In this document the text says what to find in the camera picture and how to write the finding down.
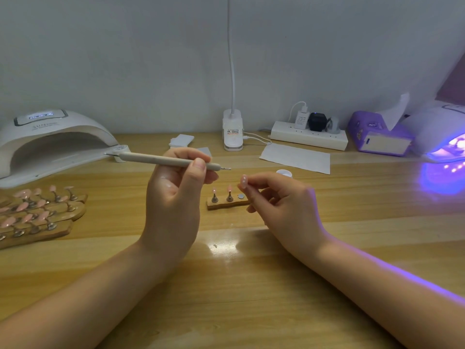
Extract person's left hand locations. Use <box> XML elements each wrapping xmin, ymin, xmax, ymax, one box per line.
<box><xmin>138</xmin><ymin>147</ymin><xmax>220</xmax><ymax>262</ymax></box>

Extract person's right hand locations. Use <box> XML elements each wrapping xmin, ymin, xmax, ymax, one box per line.
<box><xmin>237</xmin><ymin>171</ymin><xmax>331</xmax><ymax>265</ymax></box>

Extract wooden nail holder strip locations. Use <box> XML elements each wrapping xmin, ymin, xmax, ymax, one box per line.
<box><xmin>206</xmin><ymin>187</ymin><xmax>251</xmax><ymax>211</ymax></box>

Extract grey dotting pen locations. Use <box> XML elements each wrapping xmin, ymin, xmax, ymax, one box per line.
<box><xmin>106</xmin><ymin>151</ymin><xmax>232</xmax><ymax>172</ymax></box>

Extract wooden stands with pink nails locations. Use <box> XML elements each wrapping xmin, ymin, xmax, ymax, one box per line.
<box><xmin>0</xmin><ymin>185</ymin><xmax>88</xmax><ymax>250</ymax></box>

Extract white nail lamp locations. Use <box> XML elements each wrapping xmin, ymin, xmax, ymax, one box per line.
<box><xmin>405</xmin><ymin>100</ymin><xmax>465</xmax><ymax>164</ymax></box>
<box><xmin>0</xmin><ymin>109</ymin><xmax>119</xmax><ymax>189</ymax></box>

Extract person's left forearm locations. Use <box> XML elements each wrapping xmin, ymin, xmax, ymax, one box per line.
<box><xmin>0</xmin><ymin>239</ymin><xmax>183</xmax><ymax>349</ymax></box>

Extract person's right forearm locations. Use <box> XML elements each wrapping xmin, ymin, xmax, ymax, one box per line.
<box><xmin>305</xmin><ymin>239</ymin><xmax>465</xmax><ymax>349</ymax></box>

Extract white desk lamp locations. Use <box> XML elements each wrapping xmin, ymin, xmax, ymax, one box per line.
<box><xmin>223</xmin><ymin>0</ymin><xmax>244</xmax><ymax>151</ymax></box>

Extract white paper sheet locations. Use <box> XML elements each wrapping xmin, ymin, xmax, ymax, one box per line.
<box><xmin>260</xmin><ymin>142</ymin><xmax>331</xmax><ymax>175</ymax></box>

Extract stack of white cotton pads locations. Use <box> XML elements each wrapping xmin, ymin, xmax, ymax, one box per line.
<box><xmin>170</xmin><ymin>133</ymin><xmax>196</xmax><ymax>148</ymax></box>

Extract small closed white jar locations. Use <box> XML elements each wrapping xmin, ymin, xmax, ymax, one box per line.
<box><xmin>113</xmin><ymin>144</ymin><xmax>133</xmax><ymax>163</ymax></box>

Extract white power strip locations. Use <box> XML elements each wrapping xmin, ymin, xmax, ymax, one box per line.
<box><xmin>270</xmin><ymin>120</ymin><xmax>349</xmax><ymax>151</ymax></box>

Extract black plug adapter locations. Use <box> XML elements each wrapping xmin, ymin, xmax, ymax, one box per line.
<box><xmin>307</xmin><ymin>112</ymin><xmax>328</xmax><ymax>133</ymax></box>

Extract purple tissue box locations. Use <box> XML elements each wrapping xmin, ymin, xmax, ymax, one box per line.
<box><xmin>347</xmin><ymin>111</ymin><xmax>414</xmax><ymax>157</ymax></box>

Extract white tissue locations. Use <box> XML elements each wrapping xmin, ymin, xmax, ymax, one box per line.
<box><xmin>380</xmin><ymin>93</ymin><xmax>411</xmax><ymax>131</ymax></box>

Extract brown wooden board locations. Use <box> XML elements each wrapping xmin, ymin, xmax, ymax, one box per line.
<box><xmin>434</xmin><ymin>50</ymin><xmax>465</xmax><ymax>106</ymax></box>

